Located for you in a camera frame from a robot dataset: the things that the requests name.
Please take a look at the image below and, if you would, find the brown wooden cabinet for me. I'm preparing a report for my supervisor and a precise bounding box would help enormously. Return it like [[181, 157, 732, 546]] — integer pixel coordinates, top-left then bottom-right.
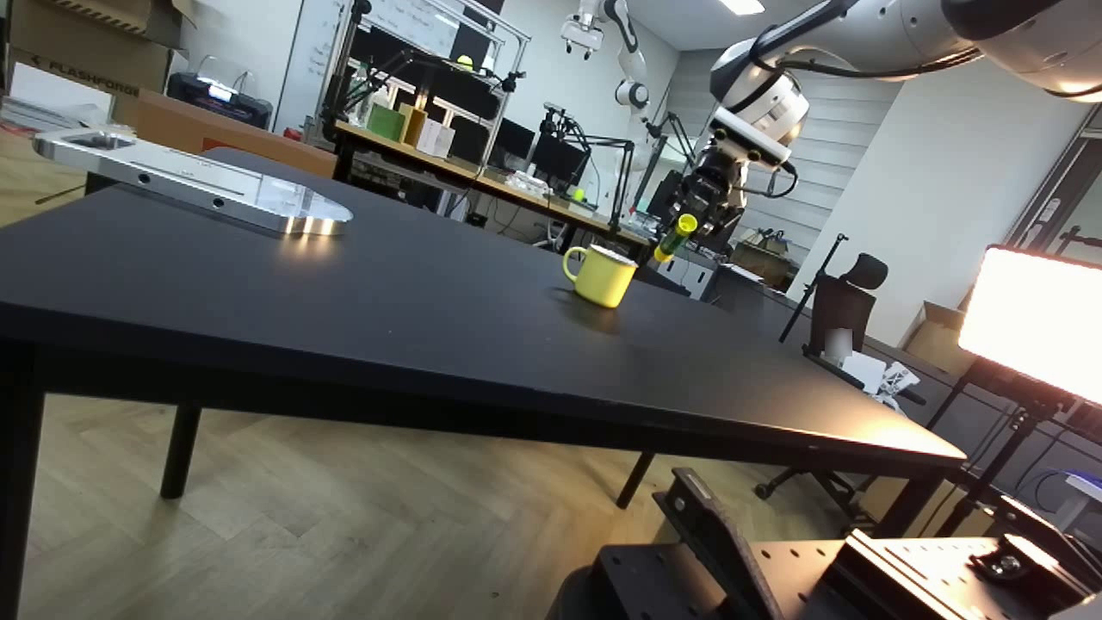
[[112, 90, 346, 183]]

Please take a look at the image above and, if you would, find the black office chair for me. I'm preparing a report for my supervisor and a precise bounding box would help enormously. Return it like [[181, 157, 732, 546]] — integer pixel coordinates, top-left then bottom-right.
[[755, 247, 923, 522]]

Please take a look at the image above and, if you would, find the silver metal plate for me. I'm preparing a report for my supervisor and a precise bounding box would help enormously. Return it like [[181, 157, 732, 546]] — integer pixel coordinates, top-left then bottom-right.
[[30, 123, 360, 241]]

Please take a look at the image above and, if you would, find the black table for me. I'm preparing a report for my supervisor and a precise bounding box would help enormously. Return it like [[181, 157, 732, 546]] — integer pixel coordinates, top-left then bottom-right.
[[0, 146, 972, 620]]

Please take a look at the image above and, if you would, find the white crumpled cloth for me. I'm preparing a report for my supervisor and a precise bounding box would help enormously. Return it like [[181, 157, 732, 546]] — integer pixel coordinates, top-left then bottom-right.
[[817, 325, 923, 406]]

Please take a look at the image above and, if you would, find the black monitor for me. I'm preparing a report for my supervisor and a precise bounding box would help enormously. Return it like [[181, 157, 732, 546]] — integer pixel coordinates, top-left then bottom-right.
[[528, 105, 597, 193]]

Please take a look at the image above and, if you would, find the black angled bracket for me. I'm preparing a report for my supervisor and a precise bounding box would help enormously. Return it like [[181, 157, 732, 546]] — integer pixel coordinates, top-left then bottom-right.
[[650, 465, 801, 620]]

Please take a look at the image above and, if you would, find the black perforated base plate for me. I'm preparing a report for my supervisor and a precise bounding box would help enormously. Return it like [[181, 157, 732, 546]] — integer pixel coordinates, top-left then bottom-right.
[[587, 529, 1102, 620]]

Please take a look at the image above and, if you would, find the yellow cup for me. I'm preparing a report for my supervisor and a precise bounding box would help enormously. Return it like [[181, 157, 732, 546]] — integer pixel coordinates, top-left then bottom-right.
[[557, 241, 640, 314]]

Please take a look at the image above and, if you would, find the black printer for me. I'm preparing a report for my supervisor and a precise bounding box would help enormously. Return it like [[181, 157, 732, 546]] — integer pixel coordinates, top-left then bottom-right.
[[166, 69, 278, 132]]

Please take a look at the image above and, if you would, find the yellow green cylinder object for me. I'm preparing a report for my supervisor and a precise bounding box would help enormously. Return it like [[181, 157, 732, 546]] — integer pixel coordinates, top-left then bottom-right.
[[650, 211, 703, 266]]

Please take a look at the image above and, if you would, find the black light stand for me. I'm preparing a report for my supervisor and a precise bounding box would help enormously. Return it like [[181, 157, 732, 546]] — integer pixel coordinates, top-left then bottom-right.
[[915, 365, 1102, 543]]

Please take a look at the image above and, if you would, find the bright light panel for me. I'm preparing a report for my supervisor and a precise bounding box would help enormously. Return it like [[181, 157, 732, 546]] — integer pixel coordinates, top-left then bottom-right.
[[954, 245, 1102, 408]]

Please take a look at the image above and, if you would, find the long wooden desk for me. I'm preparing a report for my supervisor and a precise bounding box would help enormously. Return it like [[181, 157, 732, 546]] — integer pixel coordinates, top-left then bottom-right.
[[328, 116, 650, 251]]

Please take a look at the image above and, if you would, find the open cardboard box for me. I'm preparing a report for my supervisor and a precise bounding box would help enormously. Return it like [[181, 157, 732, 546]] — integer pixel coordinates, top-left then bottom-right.
[[898, 301, 977, 385]]

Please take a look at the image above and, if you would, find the green box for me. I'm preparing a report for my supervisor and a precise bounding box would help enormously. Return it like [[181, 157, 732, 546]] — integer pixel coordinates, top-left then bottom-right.
[[365, 104, 410, 146]]

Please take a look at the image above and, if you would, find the metal shelf rack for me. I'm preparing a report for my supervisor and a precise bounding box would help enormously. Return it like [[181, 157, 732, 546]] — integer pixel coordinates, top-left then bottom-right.
[[341, 0, 535, 132]]

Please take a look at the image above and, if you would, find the large cardboard box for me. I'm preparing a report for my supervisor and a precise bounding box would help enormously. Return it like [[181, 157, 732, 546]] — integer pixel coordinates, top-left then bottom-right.
[[8, 0, 198, 95]]

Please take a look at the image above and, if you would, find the white box on desk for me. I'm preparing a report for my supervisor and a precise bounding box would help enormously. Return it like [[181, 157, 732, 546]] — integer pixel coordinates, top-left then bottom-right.
[[418, 116, 457, 157]]

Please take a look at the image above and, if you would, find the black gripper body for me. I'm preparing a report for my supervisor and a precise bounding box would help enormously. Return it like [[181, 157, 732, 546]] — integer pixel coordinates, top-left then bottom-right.
[[678, 137, 759, 229]]

